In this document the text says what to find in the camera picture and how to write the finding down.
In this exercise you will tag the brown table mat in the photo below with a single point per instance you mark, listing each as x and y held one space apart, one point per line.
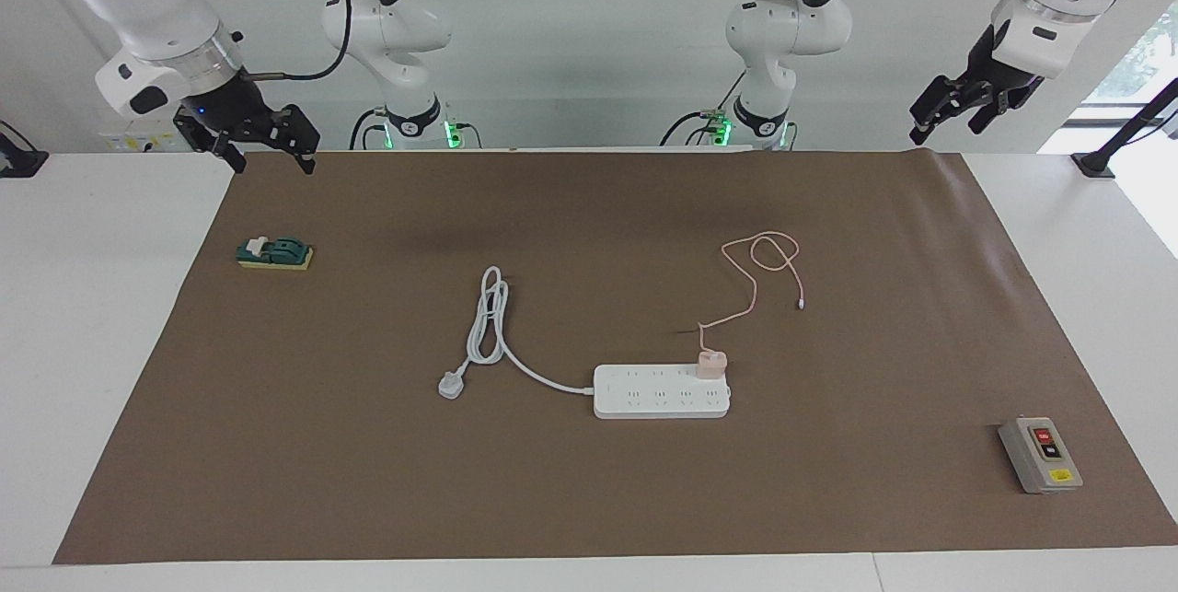
644 500

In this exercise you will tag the green knife switch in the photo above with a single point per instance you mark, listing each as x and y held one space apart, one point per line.
276 253

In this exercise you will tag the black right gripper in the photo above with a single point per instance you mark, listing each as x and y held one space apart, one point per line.
225 109

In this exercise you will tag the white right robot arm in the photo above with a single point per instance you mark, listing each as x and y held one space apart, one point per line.
147 3

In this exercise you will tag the black clamp stand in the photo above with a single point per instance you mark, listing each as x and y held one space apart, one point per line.
18 159

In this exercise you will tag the bright window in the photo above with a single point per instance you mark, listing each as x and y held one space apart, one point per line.
1150 58

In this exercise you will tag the white power strip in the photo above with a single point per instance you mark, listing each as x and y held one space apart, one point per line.
653 397

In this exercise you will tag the black angled stand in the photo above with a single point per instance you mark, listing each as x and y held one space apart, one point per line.
1095 164

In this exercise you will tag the grey on-off switch box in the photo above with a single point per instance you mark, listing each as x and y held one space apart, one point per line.
1040 456

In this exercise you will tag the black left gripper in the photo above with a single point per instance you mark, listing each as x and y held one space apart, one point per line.
985 72

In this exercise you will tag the white wall socket box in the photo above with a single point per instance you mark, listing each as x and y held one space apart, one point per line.
138 141

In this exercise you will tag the pink charger adapter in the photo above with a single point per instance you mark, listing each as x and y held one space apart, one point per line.
711 365

